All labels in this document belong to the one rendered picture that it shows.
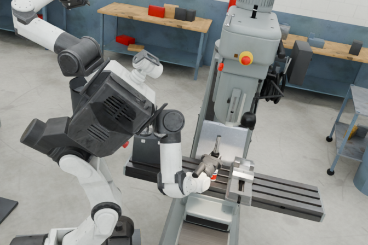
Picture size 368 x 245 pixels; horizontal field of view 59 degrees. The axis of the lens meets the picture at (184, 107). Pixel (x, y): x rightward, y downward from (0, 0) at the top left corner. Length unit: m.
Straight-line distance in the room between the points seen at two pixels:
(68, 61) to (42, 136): 0.33
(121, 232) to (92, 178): 0.68
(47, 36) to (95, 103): 0.32
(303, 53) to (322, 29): 4.17
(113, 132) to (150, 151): 0.84
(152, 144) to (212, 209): 0.53
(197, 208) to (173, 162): 0.71
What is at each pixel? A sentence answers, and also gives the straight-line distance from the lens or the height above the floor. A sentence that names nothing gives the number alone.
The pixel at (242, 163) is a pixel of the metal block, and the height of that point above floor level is 1.04.
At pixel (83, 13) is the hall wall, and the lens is 6.69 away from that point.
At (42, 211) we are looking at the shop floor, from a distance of 3.09.
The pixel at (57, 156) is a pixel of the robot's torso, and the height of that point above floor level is 1.34.
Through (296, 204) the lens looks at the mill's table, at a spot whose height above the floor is 0.90.
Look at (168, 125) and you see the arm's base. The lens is 1.28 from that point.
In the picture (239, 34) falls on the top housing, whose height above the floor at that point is 1.85.
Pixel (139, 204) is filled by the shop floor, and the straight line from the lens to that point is 3.08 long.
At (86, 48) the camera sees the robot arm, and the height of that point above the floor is 1.78.
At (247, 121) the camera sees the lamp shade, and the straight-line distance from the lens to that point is 1.56.
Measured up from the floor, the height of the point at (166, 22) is 0.88.
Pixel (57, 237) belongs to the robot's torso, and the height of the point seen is 0.68.
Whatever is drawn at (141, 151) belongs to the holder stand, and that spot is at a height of 0.99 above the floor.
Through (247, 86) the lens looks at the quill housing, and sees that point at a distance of 1.67.
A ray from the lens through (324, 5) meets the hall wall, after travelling 6.02.
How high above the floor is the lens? 2.22
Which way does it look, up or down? 29 degrees down
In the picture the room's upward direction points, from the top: 9 degrees clockwise
